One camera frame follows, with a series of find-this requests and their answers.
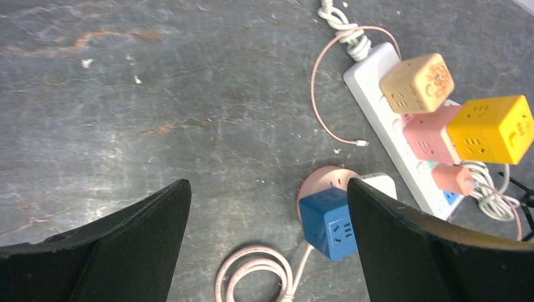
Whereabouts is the pink coiled power cable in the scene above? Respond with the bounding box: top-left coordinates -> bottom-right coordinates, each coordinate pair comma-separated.
215,243 -> 314,302

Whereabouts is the white usb charger plug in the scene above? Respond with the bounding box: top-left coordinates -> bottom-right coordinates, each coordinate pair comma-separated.
359,172 -> 397,200

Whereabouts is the beige cube adapter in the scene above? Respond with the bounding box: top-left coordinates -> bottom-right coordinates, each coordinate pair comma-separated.
379,53 -> 455,115

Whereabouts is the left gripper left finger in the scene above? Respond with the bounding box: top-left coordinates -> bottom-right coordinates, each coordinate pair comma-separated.
1,179 -> 191,301

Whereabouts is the yellow cube adapter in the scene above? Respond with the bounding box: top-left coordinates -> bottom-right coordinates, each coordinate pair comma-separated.
446,95 -> 533,165

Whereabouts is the small salmon charger plug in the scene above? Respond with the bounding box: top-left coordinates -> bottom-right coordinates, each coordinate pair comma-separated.
431,164 -> 474,196

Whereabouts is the white coiled strip cable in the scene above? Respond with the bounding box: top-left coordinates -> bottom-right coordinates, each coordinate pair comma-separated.
317,0 -> 522,223

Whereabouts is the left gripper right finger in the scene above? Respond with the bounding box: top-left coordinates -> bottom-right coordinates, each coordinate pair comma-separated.
347,178 -> 533,301

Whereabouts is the grey microphone on stand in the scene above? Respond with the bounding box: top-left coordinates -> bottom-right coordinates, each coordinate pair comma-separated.
509,177 -> 533,242

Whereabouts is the pink cube adapter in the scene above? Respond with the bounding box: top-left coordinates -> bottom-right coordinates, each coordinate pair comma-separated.
403,106 -> 462,164

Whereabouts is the pink round socket base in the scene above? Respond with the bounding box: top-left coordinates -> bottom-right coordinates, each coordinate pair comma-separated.
295,165 -> 359,222

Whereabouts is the blue cube socket adapter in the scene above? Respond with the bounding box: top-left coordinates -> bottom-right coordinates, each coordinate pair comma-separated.
299,187 -> 358,261

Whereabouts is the white power strip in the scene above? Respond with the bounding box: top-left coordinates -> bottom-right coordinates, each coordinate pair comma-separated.
343,42 -> 463,220

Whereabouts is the thin pink charging cable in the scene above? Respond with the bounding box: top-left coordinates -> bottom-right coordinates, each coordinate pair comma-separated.
310,25 -> 523,242

